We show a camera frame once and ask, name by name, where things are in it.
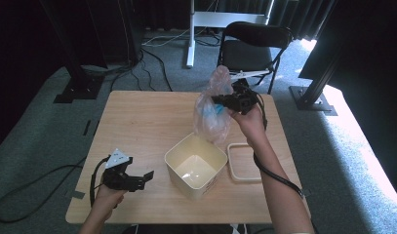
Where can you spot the grey tape piece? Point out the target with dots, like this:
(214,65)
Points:
(76,194)

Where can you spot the clear plastic bag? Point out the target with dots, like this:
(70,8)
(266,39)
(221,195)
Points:
(215,126)

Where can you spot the blue white wrapper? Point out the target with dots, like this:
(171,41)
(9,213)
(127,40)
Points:
(211,113)

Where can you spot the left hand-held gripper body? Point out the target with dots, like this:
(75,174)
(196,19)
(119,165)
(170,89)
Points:
(116,174)

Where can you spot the cream plastic bin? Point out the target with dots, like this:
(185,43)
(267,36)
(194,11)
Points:
(196,169)

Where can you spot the black stand with square base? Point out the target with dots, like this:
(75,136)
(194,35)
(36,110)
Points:
(79,87)

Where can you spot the person's right hand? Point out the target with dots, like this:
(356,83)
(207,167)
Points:
(249,123)

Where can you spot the white bar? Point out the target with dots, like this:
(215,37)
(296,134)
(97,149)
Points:
(254,73)

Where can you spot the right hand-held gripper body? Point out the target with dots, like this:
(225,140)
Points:
(241,97)

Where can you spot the person's left hand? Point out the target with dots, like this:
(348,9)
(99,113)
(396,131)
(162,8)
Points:
(106,198)

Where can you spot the black folding chair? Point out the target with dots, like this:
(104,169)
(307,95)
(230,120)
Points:
(251,57)

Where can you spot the cream bin lid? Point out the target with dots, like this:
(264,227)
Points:
(243,162)

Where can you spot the dark curtain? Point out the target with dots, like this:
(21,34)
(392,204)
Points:
(284,14)
(14,48)
(375,65)

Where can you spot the black tape strip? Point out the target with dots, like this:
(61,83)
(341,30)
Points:
(96,127)
(86,127)

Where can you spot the black metal stand with plate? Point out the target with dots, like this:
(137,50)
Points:
(311,97)

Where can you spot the white desk frame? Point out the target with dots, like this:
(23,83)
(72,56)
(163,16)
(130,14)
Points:
(191,39)

